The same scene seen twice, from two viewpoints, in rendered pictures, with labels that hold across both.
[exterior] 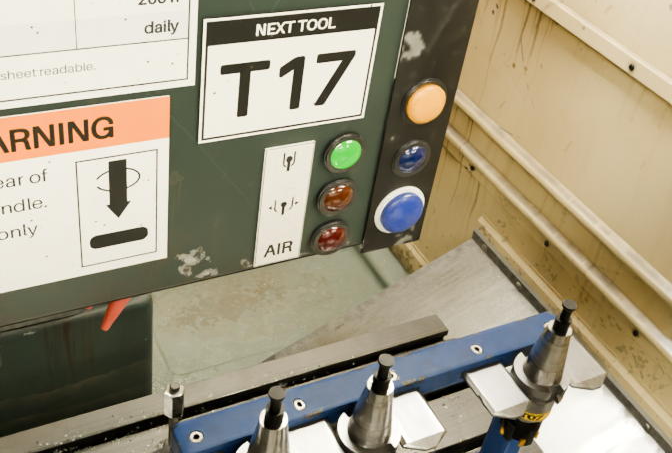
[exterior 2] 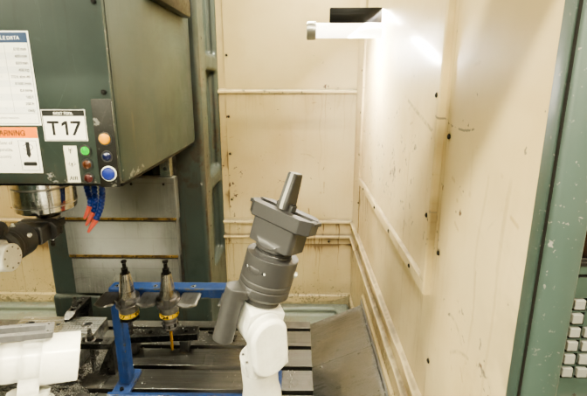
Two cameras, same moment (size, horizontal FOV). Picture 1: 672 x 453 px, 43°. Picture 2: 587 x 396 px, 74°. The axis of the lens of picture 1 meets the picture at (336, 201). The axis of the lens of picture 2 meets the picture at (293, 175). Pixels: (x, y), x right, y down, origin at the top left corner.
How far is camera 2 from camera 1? 0.89 m
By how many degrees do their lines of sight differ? 38
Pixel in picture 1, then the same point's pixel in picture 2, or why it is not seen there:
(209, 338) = not seen: hidden behind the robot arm
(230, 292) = not seen: hidden behind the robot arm
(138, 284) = (37, 179)
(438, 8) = (100, 112)
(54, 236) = (15, 159)
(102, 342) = (189, 311)
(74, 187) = (18, 147)
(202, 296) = not seen: hidden behind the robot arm
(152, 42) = (30, 114)
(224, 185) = (54, 154)
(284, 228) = (73, 171)
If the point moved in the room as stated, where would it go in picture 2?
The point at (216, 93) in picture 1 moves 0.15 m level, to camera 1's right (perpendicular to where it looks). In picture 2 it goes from (46, 128) to (83, 133)
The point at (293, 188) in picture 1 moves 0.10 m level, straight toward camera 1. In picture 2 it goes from (73, 159) to (26, 167)
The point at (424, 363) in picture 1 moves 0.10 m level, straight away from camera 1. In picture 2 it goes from (209, 285) to (237, 273)
